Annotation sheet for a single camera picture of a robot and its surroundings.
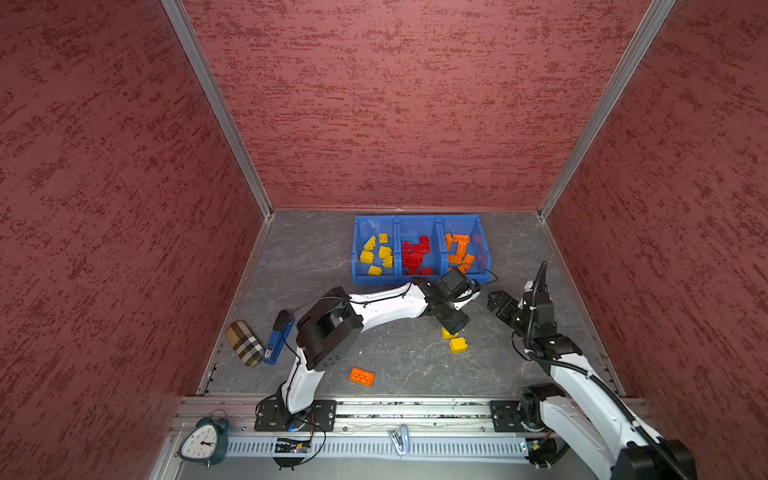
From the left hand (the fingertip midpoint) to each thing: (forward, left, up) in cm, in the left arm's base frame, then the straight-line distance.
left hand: (453, 319), depth 85 cm
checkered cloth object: (-7, +60, -3) cm, 60 cm away
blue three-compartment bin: (+21, +17, +6) cm, 28 cm away
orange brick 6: (-15, +26, -5) cm, 30 cm away
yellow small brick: (+28, +21, -4) cm, 35 cm away
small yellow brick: (+34, +22, -4) cm, 40 cm away
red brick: (+29, +13, -4) cm, 32 cm away
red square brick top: (+21, +11, -5) cm, 24 cm away
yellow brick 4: (+19, +24, -3) cm, 31 cm away
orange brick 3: (+26, -5, -6) cm, 27 cm away
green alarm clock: (-30, +61, -1) cm, 68 cm away
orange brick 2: (+29, -7, -4) cm, 30 cm away
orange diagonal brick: (+30, -2, 0) cm, 30 cm away
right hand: (+4, -13, +2) cm, 13 cm away
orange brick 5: (+21, -7, -5) cm, 23 cm away
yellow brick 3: (+23, +20, -4) cm, 31 cm away
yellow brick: (+30, +26, -3) cm, 40 cm away
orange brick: (+35, -8, -4) cm, 36 cm away
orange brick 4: (+26, -10, -5) cm, 28 cm away
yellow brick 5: (-6, -2, -4) cm, 8 cm away
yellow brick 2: (+24, +27, -3) cm, 37 cm away
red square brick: (+25, +11, -4) cm, 28 cm away
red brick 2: (+32, +6, -5) cm, 33 cm away
